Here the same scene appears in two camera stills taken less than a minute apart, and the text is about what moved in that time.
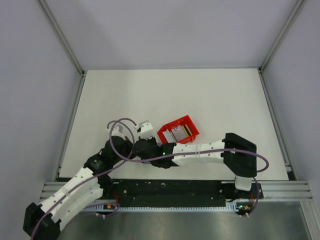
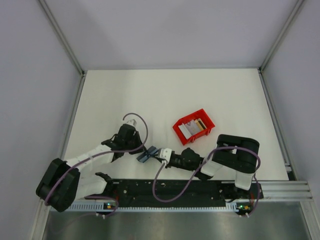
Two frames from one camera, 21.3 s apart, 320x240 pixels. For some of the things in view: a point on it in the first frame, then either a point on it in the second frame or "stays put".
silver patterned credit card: (179, 133) → (192, 127)
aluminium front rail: (270, 191) stays put
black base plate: (126, 192) stays put
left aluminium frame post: (60, 33) stays put
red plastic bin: (184, 120) → (201, 114)
